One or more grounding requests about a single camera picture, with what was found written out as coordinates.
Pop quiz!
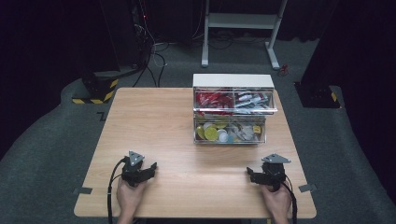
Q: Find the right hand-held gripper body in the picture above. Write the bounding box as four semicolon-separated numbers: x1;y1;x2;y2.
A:
261;152;292;192

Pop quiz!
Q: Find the black curtain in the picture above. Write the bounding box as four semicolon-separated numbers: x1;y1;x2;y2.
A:
0;0;138;160
300;0;396;203

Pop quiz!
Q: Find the person's right hand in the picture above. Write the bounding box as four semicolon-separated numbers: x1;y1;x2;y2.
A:
260;185;293;217

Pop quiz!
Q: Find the grey tape piece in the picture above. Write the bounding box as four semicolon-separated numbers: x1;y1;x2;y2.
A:
72;186;93;196
297;183;318;193

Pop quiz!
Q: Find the clear plastic drawer organizer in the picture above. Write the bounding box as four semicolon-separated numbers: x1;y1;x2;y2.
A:
192;86;278;116

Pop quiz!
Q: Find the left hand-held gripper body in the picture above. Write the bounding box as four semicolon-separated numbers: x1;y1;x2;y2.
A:
120;150;148;189

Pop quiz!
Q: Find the clear drawer with capsules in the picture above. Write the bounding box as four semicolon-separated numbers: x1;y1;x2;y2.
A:
192;113;267;145

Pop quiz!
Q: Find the pile of white silver packets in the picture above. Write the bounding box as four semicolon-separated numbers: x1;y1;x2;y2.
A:
234;91;271;108

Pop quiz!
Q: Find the person's left hand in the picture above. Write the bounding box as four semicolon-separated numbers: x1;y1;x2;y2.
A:
116;179;149;217

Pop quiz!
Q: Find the pile of red stick packets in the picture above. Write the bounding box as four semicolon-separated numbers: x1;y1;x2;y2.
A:
195;91;234;109

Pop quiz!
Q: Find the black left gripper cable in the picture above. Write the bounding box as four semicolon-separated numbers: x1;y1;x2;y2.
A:
106;157;129;224

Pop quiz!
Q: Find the small red floor object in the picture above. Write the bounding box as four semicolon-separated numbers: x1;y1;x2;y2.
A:
277;63;290;77

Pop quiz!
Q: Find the black base with yellow mark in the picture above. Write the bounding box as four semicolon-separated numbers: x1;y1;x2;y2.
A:
293;80;342;109

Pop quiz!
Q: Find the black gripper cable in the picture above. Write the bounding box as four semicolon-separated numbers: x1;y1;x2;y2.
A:
281;175;299;224
106;157;129;224

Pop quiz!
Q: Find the bundle of floor cables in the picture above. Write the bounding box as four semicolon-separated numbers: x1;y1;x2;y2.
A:
132;0;169;89

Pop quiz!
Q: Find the black floor cable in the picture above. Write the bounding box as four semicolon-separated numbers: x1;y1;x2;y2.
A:
207;30;269;51

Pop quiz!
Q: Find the black yellow striped base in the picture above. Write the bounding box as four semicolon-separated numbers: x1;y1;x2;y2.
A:
71;69;120;105

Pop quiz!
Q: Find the large yellow-green round capsule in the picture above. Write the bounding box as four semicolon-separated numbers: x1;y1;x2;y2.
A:
204;126;219;143

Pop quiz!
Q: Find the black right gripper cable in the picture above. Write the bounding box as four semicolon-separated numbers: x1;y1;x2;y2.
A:
281;175;299;224

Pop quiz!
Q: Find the pile of clear crinkled sachets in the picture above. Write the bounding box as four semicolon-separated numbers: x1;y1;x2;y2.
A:
229;123;255;143

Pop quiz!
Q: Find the white metal stand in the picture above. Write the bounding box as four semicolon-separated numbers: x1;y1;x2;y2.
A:
201;0;290;70

